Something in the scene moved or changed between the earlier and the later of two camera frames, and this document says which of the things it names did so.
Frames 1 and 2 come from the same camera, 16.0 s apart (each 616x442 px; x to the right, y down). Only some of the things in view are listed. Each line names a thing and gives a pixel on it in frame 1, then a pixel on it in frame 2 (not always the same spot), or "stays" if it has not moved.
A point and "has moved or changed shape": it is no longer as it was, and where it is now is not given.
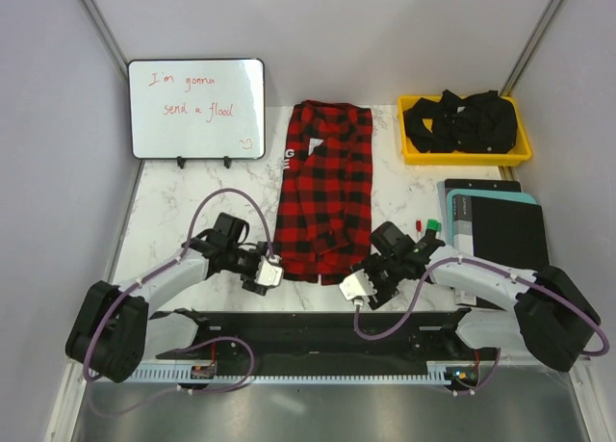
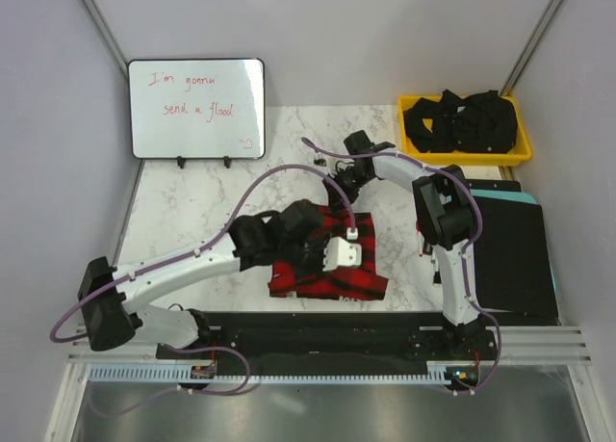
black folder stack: x=493 y=219 stays
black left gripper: x=255 y=288 → x=318 y=269
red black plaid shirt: x=325 y=219 has moved or changed shape
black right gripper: x=384 y=294 → x=349 y=196
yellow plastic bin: x=518 y=154 stays
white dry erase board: x=203 y=108 stays
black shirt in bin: x=479 y=123 stays
